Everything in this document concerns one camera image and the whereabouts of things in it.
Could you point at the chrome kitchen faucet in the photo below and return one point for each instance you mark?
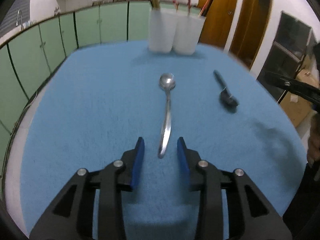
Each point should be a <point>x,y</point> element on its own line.
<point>19,19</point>

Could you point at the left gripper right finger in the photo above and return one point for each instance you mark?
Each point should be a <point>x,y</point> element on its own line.
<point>250,214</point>

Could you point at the blue table cloth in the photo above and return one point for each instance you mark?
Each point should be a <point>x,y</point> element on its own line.
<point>103,98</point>

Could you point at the white double utensil holder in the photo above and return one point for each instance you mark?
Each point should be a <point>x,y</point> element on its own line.
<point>172,30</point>

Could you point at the black glass cabinet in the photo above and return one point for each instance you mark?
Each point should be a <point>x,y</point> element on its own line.
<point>291,47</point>

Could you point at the open wooden doorway frame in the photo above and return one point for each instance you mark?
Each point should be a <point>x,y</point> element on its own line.
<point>250,30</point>

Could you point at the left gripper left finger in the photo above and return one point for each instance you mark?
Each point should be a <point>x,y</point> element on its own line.
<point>70,214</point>

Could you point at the black plastic spoon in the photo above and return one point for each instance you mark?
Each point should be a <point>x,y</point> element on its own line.
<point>226,97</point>

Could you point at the black chopstick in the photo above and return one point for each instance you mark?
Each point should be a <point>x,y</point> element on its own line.
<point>210,2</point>

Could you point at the grey window blind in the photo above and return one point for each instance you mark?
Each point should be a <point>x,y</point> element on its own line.
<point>9,21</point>

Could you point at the silver metal spoon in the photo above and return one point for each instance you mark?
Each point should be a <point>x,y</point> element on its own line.
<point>167,83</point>

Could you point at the red floral wooden chopstick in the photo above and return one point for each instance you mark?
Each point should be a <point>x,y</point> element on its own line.
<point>206,3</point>

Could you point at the green lower kitchen cabinets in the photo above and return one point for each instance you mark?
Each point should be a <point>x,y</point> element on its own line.
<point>29,59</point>

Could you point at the person's right hand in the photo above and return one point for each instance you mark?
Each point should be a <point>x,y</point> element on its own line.
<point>314,141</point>

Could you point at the brown wooden door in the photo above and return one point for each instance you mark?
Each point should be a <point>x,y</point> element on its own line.
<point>218,22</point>

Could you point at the cardboard box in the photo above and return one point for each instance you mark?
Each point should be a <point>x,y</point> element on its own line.
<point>296,107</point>

